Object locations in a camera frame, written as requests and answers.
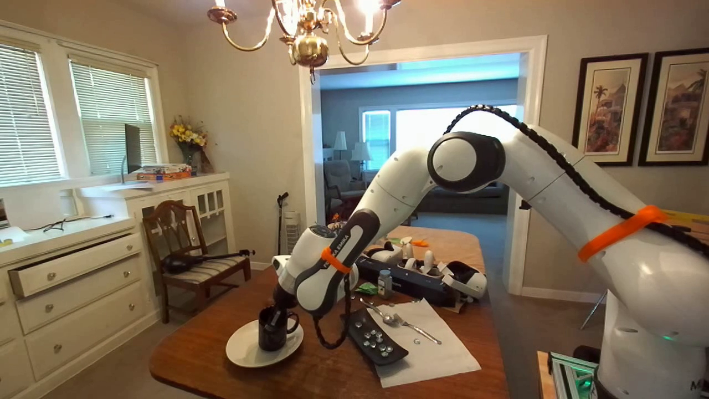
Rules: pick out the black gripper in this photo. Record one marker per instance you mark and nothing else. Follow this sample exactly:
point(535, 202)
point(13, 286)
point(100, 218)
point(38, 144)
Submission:
point(284, 300)

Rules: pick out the black cup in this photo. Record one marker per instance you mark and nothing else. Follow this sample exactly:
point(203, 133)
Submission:
point(276, 326)

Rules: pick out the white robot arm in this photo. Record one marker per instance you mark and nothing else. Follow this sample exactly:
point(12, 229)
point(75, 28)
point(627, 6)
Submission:
point(657, 275)

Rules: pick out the black tray with pebbles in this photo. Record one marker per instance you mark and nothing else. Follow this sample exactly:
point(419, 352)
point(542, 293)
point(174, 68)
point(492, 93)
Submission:
point(373, 343)

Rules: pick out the wooden chair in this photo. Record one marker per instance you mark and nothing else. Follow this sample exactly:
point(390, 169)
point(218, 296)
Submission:
point(182, 257)

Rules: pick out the silver spoon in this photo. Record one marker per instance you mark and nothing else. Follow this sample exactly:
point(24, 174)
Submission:
point(396, 323)

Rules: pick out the long black box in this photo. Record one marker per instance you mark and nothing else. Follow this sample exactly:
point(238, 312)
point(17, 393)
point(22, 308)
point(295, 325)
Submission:
point(409, 283)

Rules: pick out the white paper mat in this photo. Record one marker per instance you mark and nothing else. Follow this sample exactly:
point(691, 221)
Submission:
point(423, 361)

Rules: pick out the white VR headset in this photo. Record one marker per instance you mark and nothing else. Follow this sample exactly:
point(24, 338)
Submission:
point(463, 280)

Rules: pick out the yellow flower bouquet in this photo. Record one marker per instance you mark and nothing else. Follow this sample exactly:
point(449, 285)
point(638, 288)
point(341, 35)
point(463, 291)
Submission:
point(191, 143)

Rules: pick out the white drawer dresser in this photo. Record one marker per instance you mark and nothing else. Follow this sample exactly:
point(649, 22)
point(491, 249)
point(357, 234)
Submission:
point(70, 296)

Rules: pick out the brass chandelier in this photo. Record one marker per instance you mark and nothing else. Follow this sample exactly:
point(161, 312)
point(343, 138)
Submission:
point(311, 30)

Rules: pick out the left framed picture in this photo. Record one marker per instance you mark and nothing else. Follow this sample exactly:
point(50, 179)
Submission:
point(610, 92)

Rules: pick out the framed picture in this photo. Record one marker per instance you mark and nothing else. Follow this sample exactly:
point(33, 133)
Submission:
point(676, 130)
point(610, 92)

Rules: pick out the right framed picture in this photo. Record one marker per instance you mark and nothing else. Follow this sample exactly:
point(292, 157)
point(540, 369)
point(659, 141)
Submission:
point(676, 130)

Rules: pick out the green robot base frame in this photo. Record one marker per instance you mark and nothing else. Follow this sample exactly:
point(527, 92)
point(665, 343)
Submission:
point(566, 378)

